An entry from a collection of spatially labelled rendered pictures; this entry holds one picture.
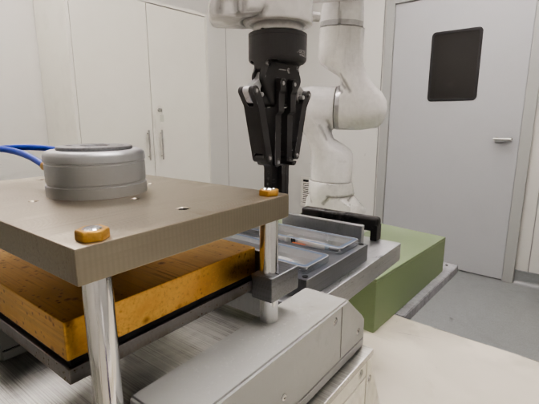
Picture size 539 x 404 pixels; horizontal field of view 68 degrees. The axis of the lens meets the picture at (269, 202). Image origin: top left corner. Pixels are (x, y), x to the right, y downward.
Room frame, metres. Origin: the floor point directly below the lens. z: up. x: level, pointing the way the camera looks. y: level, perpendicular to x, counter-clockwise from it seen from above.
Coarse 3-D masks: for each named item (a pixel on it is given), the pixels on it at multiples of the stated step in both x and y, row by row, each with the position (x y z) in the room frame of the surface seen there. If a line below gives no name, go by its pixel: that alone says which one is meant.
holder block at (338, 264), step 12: (324, 252) 0.51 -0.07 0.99; (348, 252) 0.51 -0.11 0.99; (360, 252) 0.52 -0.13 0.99; (336, 264) 0.47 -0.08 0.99; (348, 264) 0.49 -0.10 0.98; (360, 264) 0.53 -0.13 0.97; (300, 276) 0.43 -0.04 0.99; (312, 276) 0.43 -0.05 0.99; (324, 276) 0.44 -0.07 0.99; (336, 276) 0.47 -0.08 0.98; (300, 288) 0.42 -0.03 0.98; (312, 288) 0.42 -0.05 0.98; (324, 288) 0.45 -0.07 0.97
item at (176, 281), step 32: (0, 256) 0.31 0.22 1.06; (192, 256) 0.31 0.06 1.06; (224, 256) 0.31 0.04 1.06; (0, 288) 0.26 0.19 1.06; (32, 288) 0.25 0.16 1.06; (64, 288) 0.25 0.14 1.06; (128, 288) 0.25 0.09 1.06; (160, 288) 0.26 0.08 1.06; (192, 288) 0.28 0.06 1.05; (224, 288) 0.31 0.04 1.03; (0, 320) 0.26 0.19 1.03; (32, 320) 0.23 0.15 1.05; (64, 320) 0.21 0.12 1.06; (128, 320) 0.24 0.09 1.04; (160, 320) 0.26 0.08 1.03; (192, 320) 0.28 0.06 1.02; (32, 352) 0.23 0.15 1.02; (64, 352) 0.20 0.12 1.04; (128, 352) 0.23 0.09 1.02
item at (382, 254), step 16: (288, 224) 0.67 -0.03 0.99; (304, 224) 0.65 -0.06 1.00; (320, 224) 0.63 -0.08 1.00; (336, 224) 0.61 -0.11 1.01; (352, 224) 0.59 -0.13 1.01; (368, 240) 0.64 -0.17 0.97; (384, 240) 0.64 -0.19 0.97; (368, 256) 0.56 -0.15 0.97; (384, 256) 0.57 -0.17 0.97; (352, 272) 0.50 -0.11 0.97; (368, 272) 0.52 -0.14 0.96; (336, 288) 0.45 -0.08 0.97; (352, 288) 0.48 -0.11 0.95; (240, 304) 0.45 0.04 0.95; (256, 304) 0.43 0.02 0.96
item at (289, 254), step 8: (248, 240) 0.53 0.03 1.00; (256, 240) 0.53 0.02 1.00; (280, 248) 0.49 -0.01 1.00; (288, 248) 0.49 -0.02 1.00; (296, 248) 0.49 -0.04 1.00; (280, 256) 0.47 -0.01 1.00; (288, 256) 0.47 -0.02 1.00; (296, 256) 0.47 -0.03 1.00; (304, 256) 0.47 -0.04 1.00; (312, 256) 0.47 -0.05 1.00; (320, 256) 0.47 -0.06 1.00; (296, 264) 0.44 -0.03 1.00; (304, 264) 0.44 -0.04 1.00
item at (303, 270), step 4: (252, 236) 0.55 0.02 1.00; (304, 248) 0.49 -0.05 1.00; (328, 256) 0.47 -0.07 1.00; (320, 260) 0.45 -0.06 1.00; (324, 260) 0.46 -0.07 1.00; (328, 260) 0.47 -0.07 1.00; (292, 264) 0.44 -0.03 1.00; (312, 264) 0.44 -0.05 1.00; (316, 264) 0.44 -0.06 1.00; (320, 264) 0.45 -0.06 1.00; (324, 264) 0.46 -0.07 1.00; (300, 268) 0.43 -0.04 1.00; (304, 268) 0.43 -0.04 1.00; (308, 268) 0.43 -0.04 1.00; (312, 268) 0.44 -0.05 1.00; (316, 268) 0.44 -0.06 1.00; (300, 272) 0.43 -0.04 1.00; (304, 272) 0.43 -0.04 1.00; (308, 272) 0.43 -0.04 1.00
